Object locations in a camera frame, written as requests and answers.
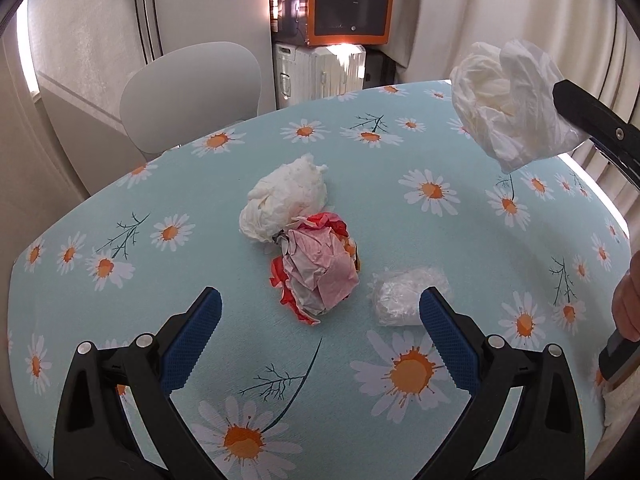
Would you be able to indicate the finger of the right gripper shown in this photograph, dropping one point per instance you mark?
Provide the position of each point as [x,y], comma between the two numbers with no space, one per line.
[617,140]

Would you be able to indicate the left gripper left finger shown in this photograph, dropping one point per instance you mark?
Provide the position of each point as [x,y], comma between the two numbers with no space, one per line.
[93,438]

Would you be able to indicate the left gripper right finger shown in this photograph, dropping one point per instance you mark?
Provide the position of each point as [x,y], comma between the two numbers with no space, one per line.
[545,439]

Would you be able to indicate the white plastic bag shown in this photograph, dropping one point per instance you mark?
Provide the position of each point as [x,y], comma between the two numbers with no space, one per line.
[503,97]

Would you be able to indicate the right hand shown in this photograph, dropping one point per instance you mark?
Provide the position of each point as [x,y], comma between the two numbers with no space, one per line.
[626,301]

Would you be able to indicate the cream curtain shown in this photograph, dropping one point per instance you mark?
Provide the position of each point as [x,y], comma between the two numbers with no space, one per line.
[591,41]

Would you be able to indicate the clear crumpled plastic wrap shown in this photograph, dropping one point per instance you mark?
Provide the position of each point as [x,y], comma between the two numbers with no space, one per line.
[395,294]

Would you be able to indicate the red crumpled wrapper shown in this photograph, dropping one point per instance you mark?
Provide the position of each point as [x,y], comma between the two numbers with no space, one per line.
[318,266]

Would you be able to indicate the daisy print blue tablecloth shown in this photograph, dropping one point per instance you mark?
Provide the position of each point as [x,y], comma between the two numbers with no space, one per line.
[532,256]

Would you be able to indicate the white suitcase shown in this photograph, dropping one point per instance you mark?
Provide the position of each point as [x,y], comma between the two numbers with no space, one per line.
[303,74]

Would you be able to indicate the white crumpled tissue ball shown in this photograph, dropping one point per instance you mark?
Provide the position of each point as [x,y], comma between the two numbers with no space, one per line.
[291,191]

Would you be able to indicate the orange Philips appliance box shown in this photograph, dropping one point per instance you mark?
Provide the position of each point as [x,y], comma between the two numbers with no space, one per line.
[317,23]

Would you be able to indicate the white chair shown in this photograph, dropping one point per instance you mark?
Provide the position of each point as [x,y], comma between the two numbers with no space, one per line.
[188,93]

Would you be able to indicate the white refrigerator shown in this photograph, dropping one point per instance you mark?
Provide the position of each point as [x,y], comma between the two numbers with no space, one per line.
[85,51]

